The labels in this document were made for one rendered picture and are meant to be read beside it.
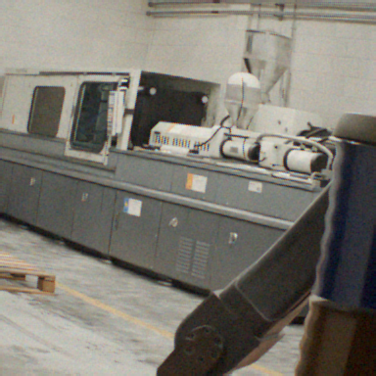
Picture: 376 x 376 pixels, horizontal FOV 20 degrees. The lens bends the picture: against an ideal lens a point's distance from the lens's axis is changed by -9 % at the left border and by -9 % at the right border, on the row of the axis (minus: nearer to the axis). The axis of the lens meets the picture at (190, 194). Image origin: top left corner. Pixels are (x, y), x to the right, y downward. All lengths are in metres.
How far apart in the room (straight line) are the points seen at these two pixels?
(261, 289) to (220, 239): 7.26
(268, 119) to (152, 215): 1.19
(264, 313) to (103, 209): 8.69
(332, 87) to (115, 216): 2.47
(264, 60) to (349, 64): 1.43
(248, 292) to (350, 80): 9.29
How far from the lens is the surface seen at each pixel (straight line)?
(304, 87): 10.66
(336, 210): 0.23
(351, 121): 0.23
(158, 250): 8.79
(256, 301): 0.88
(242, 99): 8.59
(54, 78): 10.86
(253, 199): 7.90
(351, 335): 0.22
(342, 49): 10.29
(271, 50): 9.01
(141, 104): 9.57
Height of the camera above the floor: 1.19
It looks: 3 degrees down
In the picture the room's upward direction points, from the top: 9 degrees clockwise
